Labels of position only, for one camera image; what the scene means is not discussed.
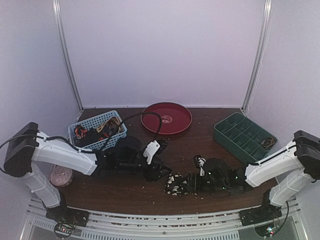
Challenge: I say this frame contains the round red tray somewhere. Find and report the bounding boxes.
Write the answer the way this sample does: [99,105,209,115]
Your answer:
[140,102,193,135]

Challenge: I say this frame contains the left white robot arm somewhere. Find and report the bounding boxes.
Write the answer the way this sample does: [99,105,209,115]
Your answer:
[0,122,172,222]

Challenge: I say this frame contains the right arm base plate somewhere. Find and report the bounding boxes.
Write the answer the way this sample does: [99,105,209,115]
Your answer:
[239,204,282,239]

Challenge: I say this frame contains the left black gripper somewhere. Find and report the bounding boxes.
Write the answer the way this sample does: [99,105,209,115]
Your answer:
[117,156,173,182]

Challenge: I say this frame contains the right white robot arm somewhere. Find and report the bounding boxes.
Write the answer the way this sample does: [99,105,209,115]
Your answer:
[184,130,320,221]

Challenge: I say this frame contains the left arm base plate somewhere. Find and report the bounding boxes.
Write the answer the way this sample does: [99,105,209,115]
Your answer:
[42,202,90,239]

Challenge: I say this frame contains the left aluminium corner post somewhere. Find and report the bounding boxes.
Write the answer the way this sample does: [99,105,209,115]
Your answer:
[52,0,84,112]

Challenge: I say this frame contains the right aluminium corner post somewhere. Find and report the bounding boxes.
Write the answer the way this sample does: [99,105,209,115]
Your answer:
[241,0,273,116]

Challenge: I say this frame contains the aluminium corner post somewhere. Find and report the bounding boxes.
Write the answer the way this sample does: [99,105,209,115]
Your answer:
[241,0,273,116]
[52,0,84,112]

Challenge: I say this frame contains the dark green divided organizer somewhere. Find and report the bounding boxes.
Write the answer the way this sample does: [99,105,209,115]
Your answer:
[213,112,278,164]

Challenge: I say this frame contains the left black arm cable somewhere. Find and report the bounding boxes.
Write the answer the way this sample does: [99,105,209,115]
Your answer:
[102,112,162,151]

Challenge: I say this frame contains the rubber bands in organizer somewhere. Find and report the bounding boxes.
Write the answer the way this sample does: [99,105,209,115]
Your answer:
[260,136,276,150]

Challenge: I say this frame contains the pile of ties in basket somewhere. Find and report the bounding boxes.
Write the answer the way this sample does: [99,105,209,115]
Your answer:
[73,116,123,148]

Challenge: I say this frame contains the small patterned pink bowl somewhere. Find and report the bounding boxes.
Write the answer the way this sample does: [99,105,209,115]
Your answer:
[49,165,73,187]

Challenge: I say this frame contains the light blue plastic basket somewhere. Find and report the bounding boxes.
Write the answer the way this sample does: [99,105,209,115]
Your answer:
[68,110,127,151]

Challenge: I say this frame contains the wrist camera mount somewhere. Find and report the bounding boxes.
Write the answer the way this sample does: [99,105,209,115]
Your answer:
[193,155,206,177]
[143,138,168,165]

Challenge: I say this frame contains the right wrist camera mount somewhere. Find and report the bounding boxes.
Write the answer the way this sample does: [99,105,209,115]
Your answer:
[193,155,206,177]

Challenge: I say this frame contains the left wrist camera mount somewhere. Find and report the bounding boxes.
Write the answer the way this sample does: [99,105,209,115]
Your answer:
[143,138,168,165]

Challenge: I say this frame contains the black white floral tie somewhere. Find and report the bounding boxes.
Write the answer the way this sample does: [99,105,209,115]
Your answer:
[163,173,192,197]

